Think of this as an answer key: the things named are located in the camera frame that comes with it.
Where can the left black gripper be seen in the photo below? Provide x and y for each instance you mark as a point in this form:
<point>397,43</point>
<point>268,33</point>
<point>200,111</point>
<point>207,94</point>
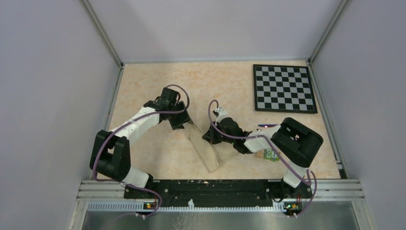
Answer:
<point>184,117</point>

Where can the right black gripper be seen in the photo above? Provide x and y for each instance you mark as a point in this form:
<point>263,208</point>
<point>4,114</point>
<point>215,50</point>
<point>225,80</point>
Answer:
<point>210,136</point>

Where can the beige cloth napkin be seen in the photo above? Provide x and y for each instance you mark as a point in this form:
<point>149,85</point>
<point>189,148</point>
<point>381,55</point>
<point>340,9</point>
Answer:
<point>212,156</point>

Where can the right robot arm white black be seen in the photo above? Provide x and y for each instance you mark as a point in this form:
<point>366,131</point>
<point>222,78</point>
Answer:
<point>295,144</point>

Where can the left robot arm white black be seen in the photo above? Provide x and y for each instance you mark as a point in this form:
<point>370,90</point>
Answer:
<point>111,154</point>

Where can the small cork piece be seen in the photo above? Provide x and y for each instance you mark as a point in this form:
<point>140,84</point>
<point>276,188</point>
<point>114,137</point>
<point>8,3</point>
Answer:
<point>259,154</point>

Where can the iridescent purple utensil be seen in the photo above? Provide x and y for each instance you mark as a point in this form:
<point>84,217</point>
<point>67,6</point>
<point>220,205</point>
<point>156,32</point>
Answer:
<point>267,125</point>

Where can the black white checkerboard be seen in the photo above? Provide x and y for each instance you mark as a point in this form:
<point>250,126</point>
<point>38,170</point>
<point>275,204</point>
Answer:
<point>283,89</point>

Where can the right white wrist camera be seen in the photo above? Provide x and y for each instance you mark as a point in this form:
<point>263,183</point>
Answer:
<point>220,114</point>

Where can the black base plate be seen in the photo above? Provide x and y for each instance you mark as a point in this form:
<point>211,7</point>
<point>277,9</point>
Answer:
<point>220,193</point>

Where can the aluminium frame rail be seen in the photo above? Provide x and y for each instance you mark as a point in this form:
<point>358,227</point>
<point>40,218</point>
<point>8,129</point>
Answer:
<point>109,196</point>

